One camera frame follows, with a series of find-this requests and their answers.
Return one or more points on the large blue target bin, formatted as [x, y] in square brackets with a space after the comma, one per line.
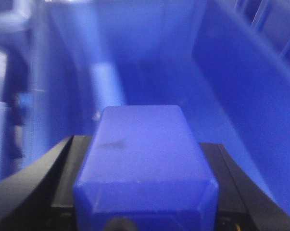
[226, 63]

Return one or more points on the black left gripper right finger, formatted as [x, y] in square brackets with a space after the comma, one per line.
[242, 205]

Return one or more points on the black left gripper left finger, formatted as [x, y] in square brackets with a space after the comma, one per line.
[40, 196]

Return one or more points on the blue bottle-shaped part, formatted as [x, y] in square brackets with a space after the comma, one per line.
[144, 171]

